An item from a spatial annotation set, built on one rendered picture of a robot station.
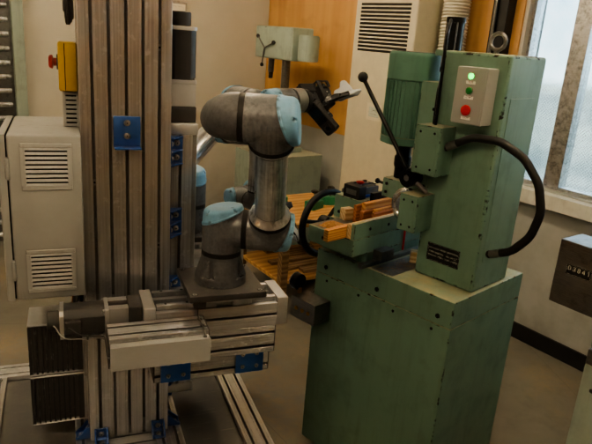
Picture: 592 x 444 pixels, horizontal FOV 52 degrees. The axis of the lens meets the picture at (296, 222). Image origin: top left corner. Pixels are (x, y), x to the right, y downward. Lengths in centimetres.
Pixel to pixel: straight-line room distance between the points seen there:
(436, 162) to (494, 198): 21
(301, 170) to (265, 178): 286
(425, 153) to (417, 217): 20
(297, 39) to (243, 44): 100
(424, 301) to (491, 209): 35
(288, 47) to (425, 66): 227
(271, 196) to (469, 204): 65
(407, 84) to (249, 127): 80
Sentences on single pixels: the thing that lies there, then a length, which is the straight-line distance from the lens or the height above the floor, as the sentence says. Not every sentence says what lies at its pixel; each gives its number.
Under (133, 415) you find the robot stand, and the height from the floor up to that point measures 30.
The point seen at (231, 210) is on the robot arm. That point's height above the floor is 105.
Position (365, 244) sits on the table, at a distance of 204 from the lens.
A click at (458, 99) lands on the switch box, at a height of 139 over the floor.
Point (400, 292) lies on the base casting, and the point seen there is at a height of 76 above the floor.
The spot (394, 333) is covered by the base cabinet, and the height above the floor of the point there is 61.
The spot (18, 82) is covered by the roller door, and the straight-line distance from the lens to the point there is 446.
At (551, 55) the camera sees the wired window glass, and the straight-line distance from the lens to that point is 347.
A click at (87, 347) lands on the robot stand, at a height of 57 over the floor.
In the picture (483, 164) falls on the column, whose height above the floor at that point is 121.
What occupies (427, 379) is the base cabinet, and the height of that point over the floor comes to 52.
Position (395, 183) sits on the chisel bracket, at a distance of 215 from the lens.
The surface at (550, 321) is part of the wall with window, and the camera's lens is 351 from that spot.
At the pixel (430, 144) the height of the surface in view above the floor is 125.
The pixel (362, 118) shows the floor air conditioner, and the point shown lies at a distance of 384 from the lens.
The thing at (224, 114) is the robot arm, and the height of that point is 135.
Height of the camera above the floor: 153
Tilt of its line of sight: 17 degrees down
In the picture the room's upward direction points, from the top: 4 degrees clockwise
